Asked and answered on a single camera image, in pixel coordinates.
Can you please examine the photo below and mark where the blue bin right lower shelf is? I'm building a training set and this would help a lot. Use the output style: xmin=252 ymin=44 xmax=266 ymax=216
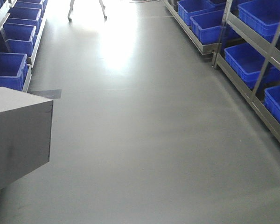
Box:
xmin=224 ymin=42 xmax=280 ymax=90

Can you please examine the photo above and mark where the blue bin left rack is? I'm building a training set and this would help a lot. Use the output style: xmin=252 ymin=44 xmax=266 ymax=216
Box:
xmin=0 ymin=52 xmax=28 ymax=91

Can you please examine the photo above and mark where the steel shelf rack right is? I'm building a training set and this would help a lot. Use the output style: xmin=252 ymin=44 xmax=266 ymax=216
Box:
xmin=164 ymin=0 xmax=280 ymax=143

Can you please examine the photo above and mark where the blue bin on shelf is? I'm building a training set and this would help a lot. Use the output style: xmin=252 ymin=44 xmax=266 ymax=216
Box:
xmin=190 ymin=10 xmax=224 ymax=45

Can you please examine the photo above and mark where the blue bin right near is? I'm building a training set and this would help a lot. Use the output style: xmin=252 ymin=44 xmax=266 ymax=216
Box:
xmin=264 ymin=85 xmax=280 ymax=124

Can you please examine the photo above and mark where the gray hollow base block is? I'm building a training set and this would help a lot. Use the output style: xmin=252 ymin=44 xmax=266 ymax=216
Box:
xmin=0 ymin=87 xmax=53 ymax=189

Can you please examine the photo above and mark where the blue bin shelf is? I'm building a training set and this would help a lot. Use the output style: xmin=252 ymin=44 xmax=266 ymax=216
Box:
xmin=224 ymin=42 xmax=280 ymax=90
xmin=238 ymin=0 xmax=280 ymax=42

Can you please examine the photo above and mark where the blue bin right upper shelf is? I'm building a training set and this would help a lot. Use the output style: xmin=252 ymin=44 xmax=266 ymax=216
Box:
xmin=238 ymin=0 xmax=280 ymax=42

